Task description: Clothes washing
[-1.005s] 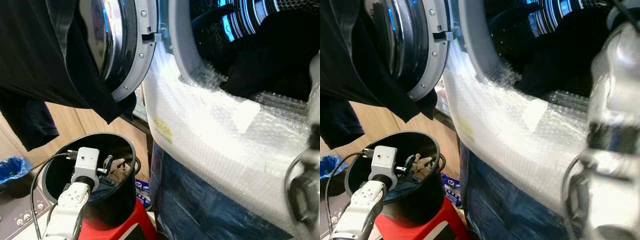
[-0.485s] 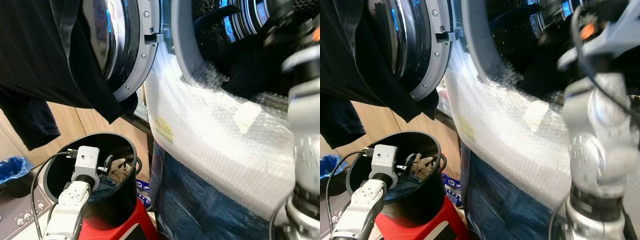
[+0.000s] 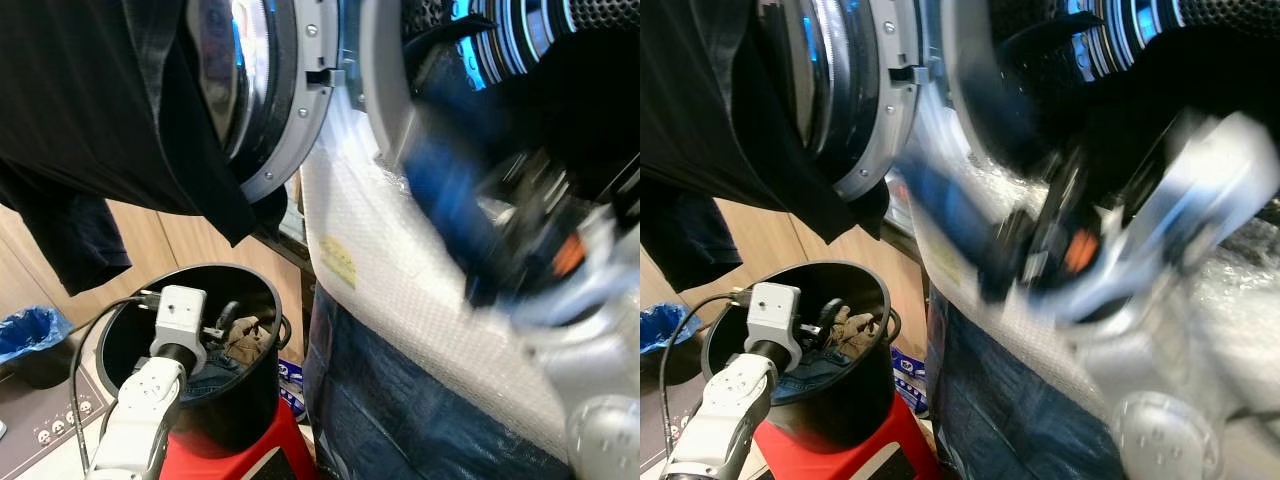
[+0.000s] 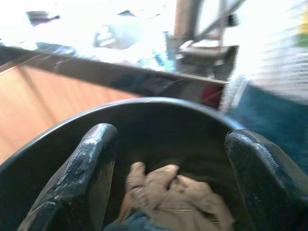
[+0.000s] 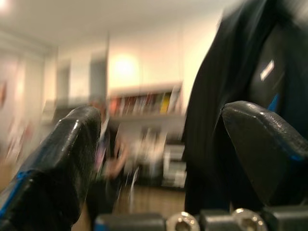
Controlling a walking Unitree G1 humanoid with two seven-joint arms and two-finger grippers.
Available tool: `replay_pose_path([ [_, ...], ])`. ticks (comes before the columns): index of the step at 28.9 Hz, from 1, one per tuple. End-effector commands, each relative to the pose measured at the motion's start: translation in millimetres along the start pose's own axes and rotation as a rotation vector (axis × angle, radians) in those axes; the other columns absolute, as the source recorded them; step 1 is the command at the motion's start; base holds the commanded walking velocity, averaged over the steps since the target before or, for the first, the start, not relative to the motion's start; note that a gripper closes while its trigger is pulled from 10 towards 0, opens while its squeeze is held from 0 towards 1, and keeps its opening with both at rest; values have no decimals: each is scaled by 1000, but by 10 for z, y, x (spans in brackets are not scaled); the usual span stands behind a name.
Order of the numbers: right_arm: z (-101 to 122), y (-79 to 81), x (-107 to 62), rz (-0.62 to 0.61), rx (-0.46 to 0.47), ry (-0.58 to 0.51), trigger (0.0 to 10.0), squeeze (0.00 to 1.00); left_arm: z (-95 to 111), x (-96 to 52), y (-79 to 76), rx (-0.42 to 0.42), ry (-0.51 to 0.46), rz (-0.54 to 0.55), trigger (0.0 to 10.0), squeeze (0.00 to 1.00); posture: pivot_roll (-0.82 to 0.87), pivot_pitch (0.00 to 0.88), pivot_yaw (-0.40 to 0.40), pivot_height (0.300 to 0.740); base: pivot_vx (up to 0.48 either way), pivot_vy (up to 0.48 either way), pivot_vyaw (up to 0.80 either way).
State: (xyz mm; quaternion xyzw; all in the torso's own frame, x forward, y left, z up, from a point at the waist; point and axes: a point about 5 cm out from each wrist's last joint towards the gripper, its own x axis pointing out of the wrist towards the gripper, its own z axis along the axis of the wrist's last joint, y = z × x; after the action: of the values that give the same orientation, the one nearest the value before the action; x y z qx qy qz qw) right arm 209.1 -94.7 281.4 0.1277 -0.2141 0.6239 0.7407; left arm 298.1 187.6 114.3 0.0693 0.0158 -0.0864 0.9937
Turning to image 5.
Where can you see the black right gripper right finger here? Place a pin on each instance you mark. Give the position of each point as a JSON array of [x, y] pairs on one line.
[[267, 149]]

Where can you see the white storage boxes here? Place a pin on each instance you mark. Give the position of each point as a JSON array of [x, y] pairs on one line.
[[174, 166]]

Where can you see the black garment with white label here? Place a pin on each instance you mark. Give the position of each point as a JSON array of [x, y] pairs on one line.
[[216, 96]]

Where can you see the wooden shelf with books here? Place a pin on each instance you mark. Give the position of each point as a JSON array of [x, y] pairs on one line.
[[146, 103]]

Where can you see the person in dark clothes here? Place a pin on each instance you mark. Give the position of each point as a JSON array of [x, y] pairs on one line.
[[110, 144]]

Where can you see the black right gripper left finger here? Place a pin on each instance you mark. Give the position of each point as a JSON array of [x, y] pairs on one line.
[[57, 163]]

